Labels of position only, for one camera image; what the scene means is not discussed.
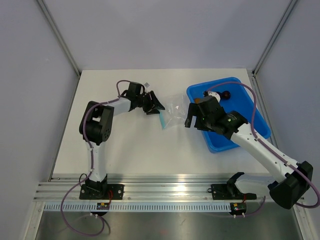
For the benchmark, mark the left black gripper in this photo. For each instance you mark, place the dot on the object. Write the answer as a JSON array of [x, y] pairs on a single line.
[[152, 107]]

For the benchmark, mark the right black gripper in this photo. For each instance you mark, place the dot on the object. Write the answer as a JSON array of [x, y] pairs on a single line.
[[193, 110]]

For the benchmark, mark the clear zip top bag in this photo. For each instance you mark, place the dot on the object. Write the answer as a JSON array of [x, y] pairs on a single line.
[[175, 110]]

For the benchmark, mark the dark red plum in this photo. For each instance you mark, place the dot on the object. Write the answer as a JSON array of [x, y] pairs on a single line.
[[226, 95]]

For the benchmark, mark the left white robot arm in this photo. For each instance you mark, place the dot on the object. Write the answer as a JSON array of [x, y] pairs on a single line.
[[96, 128]]

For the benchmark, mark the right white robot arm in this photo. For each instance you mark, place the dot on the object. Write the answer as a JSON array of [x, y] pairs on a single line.
[[292, 179]]

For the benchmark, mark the blue plastic bin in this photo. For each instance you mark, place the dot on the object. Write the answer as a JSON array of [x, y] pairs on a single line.
[[239, 110]]

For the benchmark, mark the right small circuit board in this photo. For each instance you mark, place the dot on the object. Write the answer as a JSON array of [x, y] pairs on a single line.
[[239, 207]]

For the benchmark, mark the small circuit board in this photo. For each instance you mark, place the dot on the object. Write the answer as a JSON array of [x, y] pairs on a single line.
[[239, 207], [103, 206]]

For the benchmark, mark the left small circuit board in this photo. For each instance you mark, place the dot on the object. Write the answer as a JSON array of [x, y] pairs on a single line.
[[103, 206]]

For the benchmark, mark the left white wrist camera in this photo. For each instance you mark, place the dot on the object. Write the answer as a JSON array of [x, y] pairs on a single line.
[[147, 85]]

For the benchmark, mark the aluminium mounting rail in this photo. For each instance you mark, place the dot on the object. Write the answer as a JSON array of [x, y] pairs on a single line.
[[137, 187]]

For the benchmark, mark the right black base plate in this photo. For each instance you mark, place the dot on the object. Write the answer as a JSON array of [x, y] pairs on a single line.
[[228, 191]]

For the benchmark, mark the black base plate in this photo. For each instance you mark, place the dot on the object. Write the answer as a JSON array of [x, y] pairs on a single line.
[[111, 192], [228, 191]]

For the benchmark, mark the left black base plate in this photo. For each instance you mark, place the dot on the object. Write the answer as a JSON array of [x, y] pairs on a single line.
[[111, 192]]

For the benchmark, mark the right aluminium frame post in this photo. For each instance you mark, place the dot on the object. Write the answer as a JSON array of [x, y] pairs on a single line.
[[275, 35]]

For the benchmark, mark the aluminium frame post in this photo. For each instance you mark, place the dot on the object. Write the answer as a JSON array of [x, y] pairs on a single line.
[[275, 35], [43, 7]]

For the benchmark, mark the left aluminium frame post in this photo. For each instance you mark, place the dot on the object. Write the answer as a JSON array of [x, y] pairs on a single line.
[[43, 7]]

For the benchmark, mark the white slotted cable duct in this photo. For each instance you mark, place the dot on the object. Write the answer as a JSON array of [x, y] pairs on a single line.
[[146, 207]]

